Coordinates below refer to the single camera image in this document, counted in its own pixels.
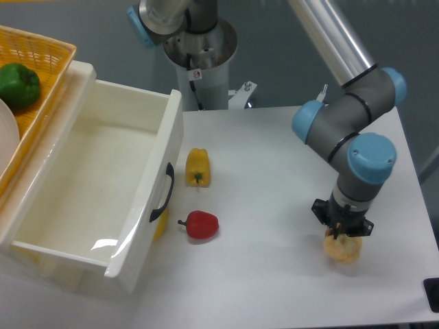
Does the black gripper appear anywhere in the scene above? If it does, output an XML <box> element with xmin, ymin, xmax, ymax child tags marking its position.
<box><xmin>311</xmin><ymin>199</ymin><xmax>374</xmax><ymax>239</ymax></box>

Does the round beige bread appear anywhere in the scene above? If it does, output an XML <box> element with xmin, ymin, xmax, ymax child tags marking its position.
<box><xmin>323</xmin><ymin>229</ymin><xmax>362</xmax><ymax>264</ymax></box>

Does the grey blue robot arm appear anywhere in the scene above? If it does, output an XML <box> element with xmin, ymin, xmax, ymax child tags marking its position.
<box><xmin>127</xmin><ymin>1</ymin><xmax>407</xmax><ymax>239</ymax></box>

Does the black object at table edge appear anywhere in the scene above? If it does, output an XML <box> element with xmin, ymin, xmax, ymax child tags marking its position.
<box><xmin>423</xmin><ymin>278</ymin><xmax>439</xmax><ymax>313</ymax></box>

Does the red bell pepper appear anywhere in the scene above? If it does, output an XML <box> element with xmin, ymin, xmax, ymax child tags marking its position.
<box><xmin>178</xmin><ymin>210</ymin><xmax>220</xmax><ymax>240</ymax></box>

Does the yellow bell pepper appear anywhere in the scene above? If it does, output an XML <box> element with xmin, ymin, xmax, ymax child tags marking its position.
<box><xmin>185</xmin><ymin>148</ymin><xmax>211</xmax><ymax>188</ymax></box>

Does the yellow object under drawer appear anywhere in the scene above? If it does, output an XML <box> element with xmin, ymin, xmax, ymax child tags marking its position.
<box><xmin>152</xmin><ymin>208</ymin><xmax>169</xmax><ymax>241</ymax></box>

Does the white plastic drawer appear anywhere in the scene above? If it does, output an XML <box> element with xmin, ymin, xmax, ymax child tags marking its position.
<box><xmin>11</xmin><ymin>80</ymin><xmax>183</xmax><ymax>293</ymax></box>

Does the yellow woven basket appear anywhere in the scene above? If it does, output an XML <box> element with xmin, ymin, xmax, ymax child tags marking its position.
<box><xmin>1</xmin><ymin>26</ymin><xmax>76</xmax><ymax>196</ymax></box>

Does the beige plate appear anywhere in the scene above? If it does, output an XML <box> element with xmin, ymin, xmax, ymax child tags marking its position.
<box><xmin>0</xmin><ymin>100</ymin><xmax>20</xmax><ymax>173</ymax></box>

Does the green bell pepper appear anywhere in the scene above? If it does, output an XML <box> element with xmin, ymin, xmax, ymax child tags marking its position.
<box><xmin>1</xmin><ymin>63</ymin><xmax>40</xmax><ymax>110</ymax></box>

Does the white mounting bracket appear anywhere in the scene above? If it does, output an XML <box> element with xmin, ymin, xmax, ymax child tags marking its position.
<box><xmin>228</xmin><ymin>81</ymin><xmax>258</xmax><ymax>110</ymax></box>

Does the black drawer handle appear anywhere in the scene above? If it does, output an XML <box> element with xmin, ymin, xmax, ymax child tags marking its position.
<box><xmin>149</xmin><ymin>162</ymin><xmax>176</xmax><ymax>223</ymax></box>

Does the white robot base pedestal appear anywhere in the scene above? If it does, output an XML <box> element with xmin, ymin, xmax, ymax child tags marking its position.
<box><xmin>164</xmin><ymin>19</ymin><xmax>237</xmax><ymax>111</ymax></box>

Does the black cable on pedestal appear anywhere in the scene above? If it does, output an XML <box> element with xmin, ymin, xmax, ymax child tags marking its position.
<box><xmin>186</xmin><ymin>53</ymin><xmax>206</xmax><ymax>112</ymax></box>

